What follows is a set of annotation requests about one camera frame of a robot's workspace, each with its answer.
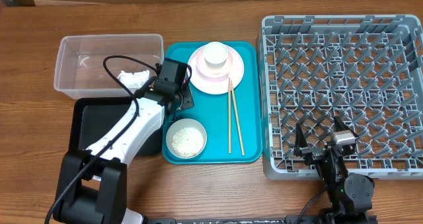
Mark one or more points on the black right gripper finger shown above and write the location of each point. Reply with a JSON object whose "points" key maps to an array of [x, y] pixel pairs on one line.
{"points": [[300, 141], [339, 126]]}

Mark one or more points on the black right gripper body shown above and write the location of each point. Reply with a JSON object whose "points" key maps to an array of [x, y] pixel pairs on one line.
{"points": [[314, 155]]}

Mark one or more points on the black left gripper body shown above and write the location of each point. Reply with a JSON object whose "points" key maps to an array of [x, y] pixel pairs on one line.
{"points": [[186, 98]]}

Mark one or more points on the white napkin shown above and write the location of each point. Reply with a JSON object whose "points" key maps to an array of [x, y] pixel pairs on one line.
{"points": [[134, 80]]}

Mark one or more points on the grey bowl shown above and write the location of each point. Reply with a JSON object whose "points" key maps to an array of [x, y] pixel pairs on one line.
{"points": [[184, 123]]}

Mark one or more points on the pile of rice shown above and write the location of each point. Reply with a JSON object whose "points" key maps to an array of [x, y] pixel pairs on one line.
{"points": [[187, 142]]}

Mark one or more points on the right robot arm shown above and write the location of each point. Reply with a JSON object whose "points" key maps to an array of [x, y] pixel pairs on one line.
{"points": [[350, 195]]}

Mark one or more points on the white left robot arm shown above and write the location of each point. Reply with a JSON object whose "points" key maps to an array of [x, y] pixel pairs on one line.
{"points": [[92, 185]]}

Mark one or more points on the grey dishwasher rack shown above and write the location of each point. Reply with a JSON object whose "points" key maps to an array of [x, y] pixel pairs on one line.
{"points": [[365, 69]]}

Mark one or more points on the white round plate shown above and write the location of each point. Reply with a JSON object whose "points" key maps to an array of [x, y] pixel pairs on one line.
{"points": [[216, 85]]}

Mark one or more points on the pink shallow bowl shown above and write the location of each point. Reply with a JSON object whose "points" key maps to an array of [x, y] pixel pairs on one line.
{"points": [[210, 70]]}

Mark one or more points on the right wooden chopstick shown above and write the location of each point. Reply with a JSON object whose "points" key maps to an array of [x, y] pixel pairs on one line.
{"points": [[234, 106]]}

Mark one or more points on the white cup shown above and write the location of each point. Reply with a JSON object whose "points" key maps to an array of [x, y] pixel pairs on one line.
{"points": [[215, 54]]}

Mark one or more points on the teal serving tray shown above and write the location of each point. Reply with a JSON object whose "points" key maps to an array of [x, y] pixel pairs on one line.
{"points": [[212, 112]]}

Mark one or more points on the black rectangular tray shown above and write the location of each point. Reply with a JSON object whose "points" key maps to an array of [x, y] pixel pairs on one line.
{"points": [[93, 118]]}

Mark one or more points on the clear plastic storage bin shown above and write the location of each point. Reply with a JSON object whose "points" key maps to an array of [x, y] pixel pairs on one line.
{"points": [[79, 71]]}

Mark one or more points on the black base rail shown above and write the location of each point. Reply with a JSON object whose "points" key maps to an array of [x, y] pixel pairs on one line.
{"points": [[289, 219]]}

